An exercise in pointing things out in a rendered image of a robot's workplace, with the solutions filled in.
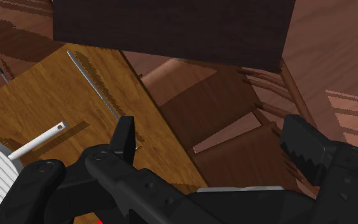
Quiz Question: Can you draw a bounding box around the brown wooden chair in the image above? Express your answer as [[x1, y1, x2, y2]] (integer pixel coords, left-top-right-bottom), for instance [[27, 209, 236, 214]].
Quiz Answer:
[[139, 57, 320, 199]]

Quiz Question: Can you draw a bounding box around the long thin grey rod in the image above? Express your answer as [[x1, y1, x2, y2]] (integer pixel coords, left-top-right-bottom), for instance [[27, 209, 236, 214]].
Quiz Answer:
[[66, 50, 121, 121]]

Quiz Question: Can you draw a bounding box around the dark pen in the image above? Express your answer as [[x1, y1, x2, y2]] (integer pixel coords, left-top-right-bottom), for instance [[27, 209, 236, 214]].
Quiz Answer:
[[0, 57, 11, 84]]

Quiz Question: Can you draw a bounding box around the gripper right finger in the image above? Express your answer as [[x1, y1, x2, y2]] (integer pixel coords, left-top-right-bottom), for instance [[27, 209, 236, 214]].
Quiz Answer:
[[279, 114, 358, 224]]

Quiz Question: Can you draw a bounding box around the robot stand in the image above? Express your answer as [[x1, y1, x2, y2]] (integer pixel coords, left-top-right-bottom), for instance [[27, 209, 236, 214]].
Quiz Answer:
[[52, 0, 296, 74]]

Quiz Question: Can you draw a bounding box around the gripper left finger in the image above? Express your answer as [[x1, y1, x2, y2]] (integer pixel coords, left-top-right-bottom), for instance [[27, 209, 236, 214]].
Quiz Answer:
[[0, 115, 223, 224]]

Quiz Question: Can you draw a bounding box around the wooden table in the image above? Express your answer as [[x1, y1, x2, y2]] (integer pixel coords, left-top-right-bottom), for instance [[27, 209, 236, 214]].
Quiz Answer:
[[0, 43, 209, 224]]

